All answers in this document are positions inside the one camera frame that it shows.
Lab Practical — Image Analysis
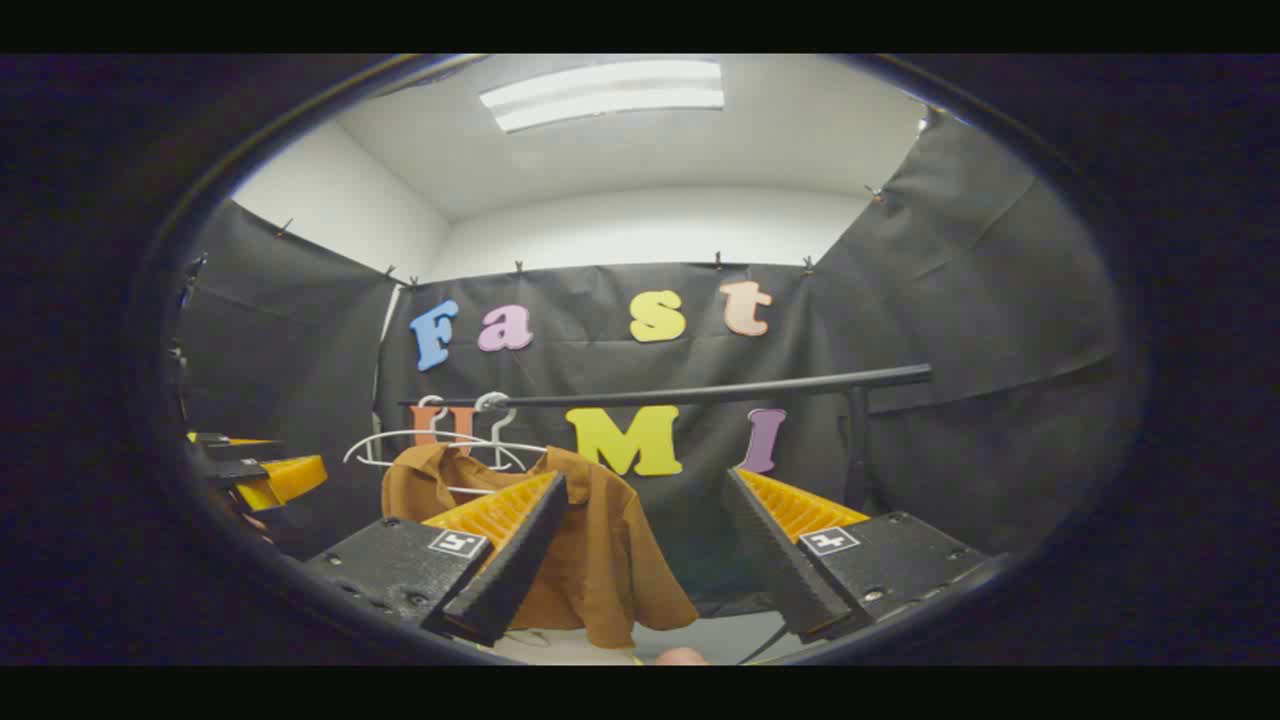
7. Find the long ceiling light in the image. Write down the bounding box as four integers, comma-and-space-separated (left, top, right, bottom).
480, 60, 725, 134

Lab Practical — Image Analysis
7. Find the black backdrop cloth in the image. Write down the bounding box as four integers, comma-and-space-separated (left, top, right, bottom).
175, 112, 1123, 619

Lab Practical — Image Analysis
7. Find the brown shirt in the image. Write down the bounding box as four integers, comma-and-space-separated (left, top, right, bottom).
381, 443, 699, 649

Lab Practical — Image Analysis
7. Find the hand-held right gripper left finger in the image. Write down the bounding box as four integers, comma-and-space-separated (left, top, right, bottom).
305, 471, 569, 647

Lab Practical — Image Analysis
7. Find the white plastic hanger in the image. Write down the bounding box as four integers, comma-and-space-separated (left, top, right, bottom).
440, 400, 531, 497
344, 395, 546, 473

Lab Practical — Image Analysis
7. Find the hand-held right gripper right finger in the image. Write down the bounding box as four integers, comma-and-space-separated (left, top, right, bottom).
722, 468, 991, 642

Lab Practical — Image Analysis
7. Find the black clothes rack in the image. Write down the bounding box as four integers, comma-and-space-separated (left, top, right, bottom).
400, 364, 933, 513

